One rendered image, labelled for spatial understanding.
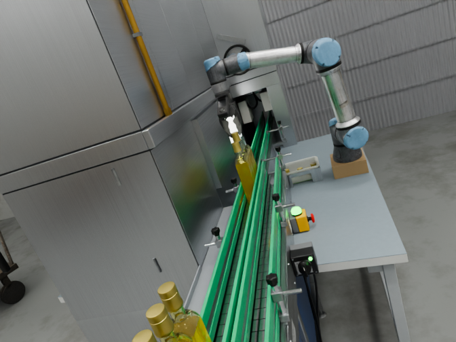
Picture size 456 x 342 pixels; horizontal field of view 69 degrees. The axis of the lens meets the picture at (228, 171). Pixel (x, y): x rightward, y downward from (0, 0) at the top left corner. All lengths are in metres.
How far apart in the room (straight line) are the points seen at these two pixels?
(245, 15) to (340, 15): 2.45
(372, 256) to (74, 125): 1.07
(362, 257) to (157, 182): 0.74
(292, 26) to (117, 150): 4.01
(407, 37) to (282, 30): 1.55
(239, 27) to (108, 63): 1.64
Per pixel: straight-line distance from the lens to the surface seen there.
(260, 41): 2.56
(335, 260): 1.27
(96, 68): 1.08
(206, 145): 1.50
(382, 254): 1.27
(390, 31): 4.94
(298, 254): 1.19
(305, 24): 4.86
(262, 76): 2.57
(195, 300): 1.09
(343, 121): 1.67
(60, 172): 1.23
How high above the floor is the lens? 1.50
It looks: 17 degrees down
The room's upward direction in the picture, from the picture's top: 19 degrees counter-clockwise
